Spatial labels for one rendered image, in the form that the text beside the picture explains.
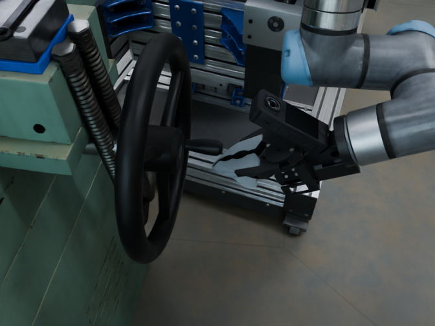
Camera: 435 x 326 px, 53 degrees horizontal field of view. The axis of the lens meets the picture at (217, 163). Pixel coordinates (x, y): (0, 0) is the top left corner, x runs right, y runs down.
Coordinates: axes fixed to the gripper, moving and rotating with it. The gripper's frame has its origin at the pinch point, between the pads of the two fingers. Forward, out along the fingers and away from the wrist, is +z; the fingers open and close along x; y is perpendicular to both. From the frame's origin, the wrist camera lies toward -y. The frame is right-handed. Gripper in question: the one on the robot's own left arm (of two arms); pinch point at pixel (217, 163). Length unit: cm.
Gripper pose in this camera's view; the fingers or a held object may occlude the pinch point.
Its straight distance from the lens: 66.9
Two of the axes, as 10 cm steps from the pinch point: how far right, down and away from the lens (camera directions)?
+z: -8.5, 2.2, 4.7
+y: 5.0, 6.1, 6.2
